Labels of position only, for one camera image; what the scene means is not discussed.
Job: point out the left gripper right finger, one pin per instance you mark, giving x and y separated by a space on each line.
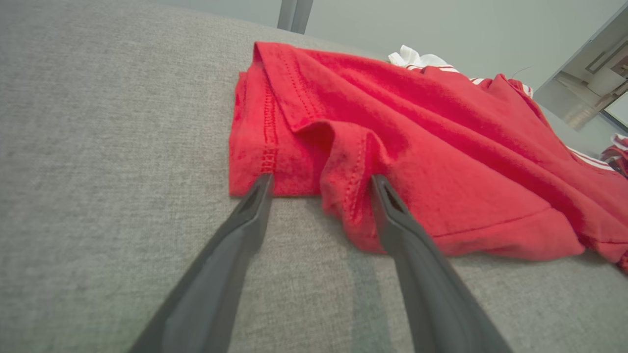
427 284

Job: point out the grey metal post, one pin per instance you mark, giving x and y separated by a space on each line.
294 14

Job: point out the grey fabric sofa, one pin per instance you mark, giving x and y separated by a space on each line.
108 147

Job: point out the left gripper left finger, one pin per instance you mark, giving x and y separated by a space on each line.
216 274

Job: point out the red white sports jersey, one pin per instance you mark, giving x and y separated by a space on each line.
441 147

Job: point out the red shorts with white band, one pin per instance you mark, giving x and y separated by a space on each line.
617 154

